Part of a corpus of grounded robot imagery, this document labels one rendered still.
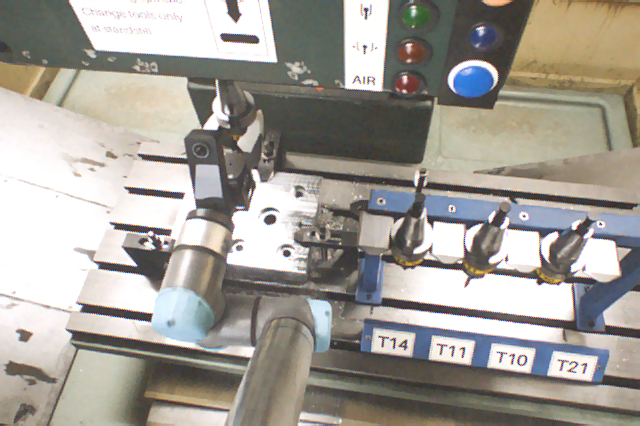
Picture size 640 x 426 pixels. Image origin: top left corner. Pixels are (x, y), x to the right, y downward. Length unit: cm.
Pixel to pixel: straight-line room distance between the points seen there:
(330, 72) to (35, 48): 26
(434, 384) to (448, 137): 92
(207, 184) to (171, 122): 115
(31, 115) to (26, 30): 129
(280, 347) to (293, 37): 38
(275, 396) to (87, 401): 93
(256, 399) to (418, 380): 53
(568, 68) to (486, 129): 32
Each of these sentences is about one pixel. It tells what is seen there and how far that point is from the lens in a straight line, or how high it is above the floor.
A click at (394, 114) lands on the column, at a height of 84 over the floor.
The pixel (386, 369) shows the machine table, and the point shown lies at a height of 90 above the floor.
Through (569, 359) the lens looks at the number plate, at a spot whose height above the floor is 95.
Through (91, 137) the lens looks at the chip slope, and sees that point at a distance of 174.
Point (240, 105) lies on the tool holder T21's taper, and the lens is 77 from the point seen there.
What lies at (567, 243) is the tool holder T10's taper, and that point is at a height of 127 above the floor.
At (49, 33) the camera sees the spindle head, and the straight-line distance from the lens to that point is 49.
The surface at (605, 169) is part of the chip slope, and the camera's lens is 155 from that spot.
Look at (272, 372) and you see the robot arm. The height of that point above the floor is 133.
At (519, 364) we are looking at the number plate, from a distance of 105.
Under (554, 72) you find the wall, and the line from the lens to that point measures 187.
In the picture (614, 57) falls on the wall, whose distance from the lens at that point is 187.
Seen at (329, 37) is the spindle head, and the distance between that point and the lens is 40.
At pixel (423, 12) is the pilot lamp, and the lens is 37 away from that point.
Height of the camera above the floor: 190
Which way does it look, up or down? 59 degrees down
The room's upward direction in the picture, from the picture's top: 5 degrees counter-clockwise
